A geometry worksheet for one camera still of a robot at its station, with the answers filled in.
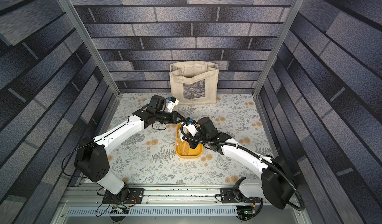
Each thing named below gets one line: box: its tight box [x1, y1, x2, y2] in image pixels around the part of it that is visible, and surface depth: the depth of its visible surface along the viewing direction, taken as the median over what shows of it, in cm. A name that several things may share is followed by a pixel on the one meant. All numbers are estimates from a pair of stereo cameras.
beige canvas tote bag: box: [169, 60, 220, 105], surface depth 103 cm
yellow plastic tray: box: [175, 122, 204, 159], surface depth 89 cm
